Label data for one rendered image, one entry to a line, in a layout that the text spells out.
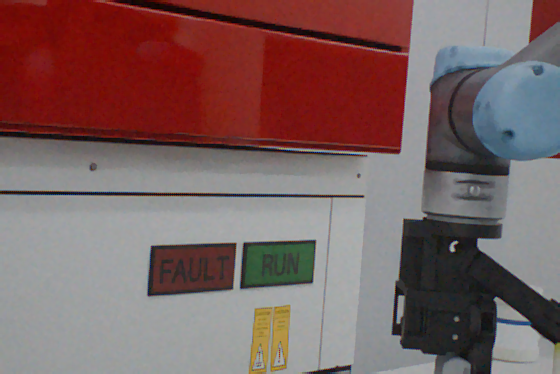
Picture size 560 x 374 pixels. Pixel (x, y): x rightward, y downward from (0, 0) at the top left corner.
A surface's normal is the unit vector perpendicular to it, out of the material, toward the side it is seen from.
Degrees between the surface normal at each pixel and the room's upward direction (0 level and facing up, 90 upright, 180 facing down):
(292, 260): 90
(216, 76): 90
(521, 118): 90
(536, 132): 90
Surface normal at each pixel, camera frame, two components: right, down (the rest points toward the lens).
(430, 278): 0.05, 0.06
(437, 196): -0.69, -0.01
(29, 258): 0.76, 0.09
